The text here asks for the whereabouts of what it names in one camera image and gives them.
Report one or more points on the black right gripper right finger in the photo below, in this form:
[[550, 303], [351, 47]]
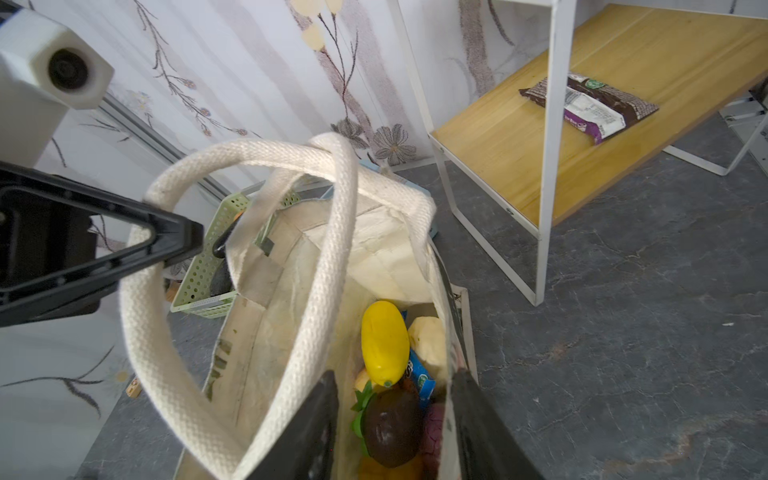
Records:
[[486, 448]]

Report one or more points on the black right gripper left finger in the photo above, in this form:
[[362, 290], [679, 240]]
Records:
[[305, 449]]

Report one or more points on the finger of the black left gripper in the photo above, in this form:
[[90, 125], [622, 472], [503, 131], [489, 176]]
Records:
[[50, 267]]

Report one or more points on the purple cabbage toy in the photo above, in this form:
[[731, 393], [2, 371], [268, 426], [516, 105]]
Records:
[[431, 443]]

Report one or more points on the orange potato toy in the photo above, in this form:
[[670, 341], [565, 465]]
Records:
[[370, 469]]

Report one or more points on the red peach toy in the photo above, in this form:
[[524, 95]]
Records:
[[362, 380]]

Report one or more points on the blue candy bag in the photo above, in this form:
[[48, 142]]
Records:
[[421, 379]]

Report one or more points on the dark mangosteen toy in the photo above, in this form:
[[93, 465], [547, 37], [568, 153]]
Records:
[[389, 423]]

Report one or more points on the cream white round vegetable toy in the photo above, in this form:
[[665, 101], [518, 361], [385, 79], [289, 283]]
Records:
[[428, 340]]

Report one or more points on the yellow mango toy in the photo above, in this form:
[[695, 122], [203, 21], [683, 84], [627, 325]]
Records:
[[385, 343]]

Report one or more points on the small wooden block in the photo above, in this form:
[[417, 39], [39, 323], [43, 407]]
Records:
[[134, 388]]

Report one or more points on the green plastic basket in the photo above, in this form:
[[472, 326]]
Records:
[[194, 295]]

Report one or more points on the brown candy bar wrapper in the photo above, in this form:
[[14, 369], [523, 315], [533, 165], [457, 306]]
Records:
[[600, 110]]

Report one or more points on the white wire wooden shelf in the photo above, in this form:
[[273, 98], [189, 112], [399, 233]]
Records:
[[515, 144]]

